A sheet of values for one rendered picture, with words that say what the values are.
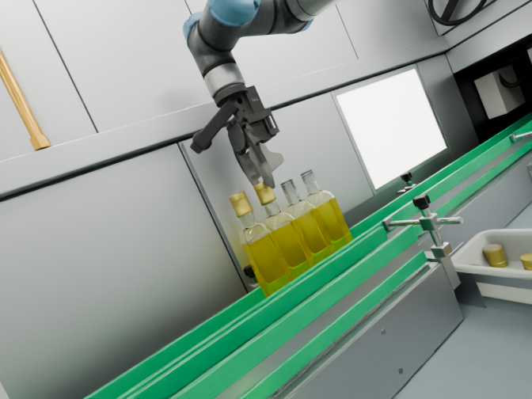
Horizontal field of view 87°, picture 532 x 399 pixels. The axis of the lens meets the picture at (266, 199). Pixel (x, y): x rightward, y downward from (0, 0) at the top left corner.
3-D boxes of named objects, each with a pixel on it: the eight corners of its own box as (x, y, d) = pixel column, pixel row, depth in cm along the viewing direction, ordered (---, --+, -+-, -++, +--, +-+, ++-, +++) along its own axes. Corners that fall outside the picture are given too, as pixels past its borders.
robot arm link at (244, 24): (267, -35, 47) (241, 13, 57) (208, -40, 41) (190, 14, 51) (286, 9, 47) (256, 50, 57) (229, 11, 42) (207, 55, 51)
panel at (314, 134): (442, 152, 107) (408, 67, 105) (450, 150, 104) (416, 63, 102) (240, 272, 69) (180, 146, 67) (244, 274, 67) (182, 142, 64)
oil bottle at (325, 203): (351, 268, 69) (316, 188, 67) (368, 271, 63) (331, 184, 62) (335, 280, 66) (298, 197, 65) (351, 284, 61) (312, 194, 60)
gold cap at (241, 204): (251, 212, 54) (241, 191, 53) (234, 219, 55) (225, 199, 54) (255, 208, 57) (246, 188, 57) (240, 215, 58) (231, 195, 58)
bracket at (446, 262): (420, 275, 65) (408, 248, 64) (463, 281, 56) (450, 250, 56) (411, 283, 63) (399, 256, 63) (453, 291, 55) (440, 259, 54)
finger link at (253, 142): (269, 157, 53) (247, 119, 54) (263, 160, 52) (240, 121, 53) (262, 168, 57) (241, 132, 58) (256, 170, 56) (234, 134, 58)
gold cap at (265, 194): (271, 199, 61) (264, 180, 60) (279, 197, 57) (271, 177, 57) (258, 206, 59) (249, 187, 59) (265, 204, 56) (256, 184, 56)
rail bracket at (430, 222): (401, 248, 66) (381, 199, 65) (480, 252, 51) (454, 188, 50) (393, 254, 65) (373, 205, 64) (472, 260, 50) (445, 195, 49)
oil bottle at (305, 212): (335, 280, 66) (298, 198, 65) (351, 284, 61) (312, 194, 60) (317, 294, 64) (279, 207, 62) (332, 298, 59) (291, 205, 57)
